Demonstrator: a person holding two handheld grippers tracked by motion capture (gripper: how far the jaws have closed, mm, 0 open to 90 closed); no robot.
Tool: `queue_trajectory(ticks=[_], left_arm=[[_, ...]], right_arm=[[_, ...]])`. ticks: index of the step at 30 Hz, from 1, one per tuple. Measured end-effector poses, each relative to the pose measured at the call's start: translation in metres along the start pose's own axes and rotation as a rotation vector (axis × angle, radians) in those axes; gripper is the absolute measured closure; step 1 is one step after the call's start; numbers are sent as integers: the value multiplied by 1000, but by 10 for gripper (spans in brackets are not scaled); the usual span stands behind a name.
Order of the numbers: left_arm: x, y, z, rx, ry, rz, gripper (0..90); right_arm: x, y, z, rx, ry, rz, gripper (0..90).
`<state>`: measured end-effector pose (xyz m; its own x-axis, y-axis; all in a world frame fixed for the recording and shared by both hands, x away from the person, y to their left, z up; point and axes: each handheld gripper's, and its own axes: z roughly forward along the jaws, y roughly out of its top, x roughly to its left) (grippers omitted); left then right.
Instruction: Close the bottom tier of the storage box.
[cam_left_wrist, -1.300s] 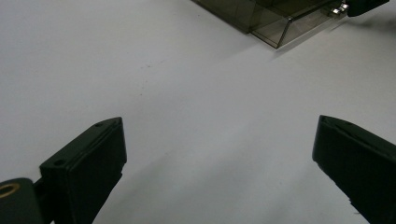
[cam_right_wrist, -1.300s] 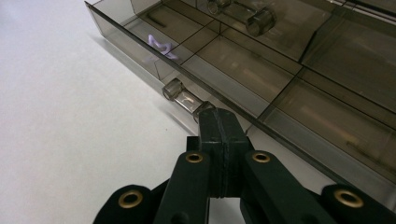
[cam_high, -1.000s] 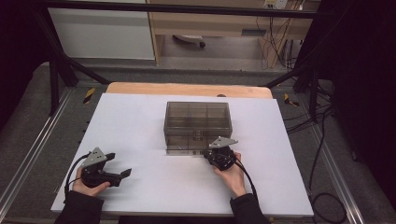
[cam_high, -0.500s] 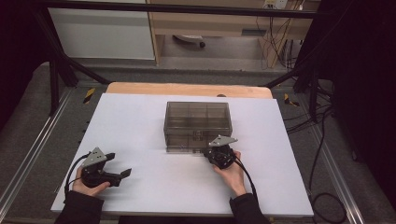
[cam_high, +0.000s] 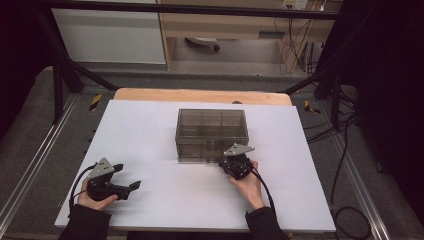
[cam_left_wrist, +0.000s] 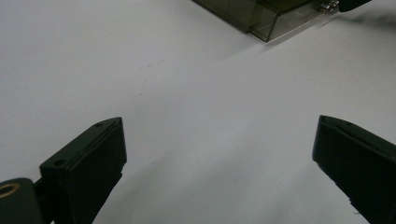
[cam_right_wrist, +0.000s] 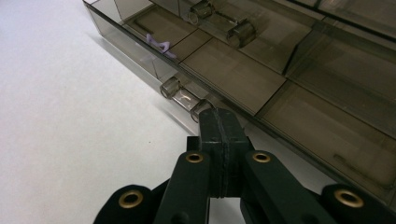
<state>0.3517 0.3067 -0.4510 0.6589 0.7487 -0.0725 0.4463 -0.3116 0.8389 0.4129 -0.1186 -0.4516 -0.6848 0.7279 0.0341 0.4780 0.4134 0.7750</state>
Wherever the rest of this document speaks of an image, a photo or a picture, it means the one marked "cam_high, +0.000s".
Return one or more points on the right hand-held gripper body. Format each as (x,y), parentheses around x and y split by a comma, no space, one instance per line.
(236,166)

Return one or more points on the smoky transparent storage box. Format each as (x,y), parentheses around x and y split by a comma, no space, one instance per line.
(211,128)

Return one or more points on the black curtain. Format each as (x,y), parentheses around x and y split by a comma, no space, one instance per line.
(390,83)

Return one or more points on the white power socket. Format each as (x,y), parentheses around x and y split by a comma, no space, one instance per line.
(295,4)

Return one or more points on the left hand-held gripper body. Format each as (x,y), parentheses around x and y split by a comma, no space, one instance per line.
(103,186)

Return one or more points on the person's right hand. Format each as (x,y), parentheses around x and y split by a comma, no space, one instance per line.
(250,190)

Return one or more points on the yellow black tape strip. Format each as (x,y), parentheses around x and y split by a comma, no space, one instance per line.
(95,102)
(311,107)

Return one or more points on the white cabinet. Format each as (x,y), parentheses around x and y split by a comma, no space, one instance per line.
(110,36)

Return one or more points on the person's left hand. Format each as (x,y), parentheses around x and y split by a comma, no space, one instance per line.
(90,201)

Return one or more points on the aluminium rail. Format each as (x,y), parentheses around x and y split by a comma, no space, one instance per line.
(360,186)
(40,160)

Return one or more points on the wooden desk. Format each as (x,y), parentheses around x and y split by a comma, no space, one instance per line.
(233,26)

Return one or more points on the office chair base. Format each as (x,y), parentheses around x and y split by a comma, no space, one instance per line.
(203,42)

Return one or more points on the black metal frame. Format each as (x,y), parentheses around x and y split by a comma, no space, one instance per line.
(186,10)

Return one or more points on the smoky transparent drawer with dividers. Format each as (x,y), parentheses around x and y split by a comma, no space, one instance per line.
(200,155)

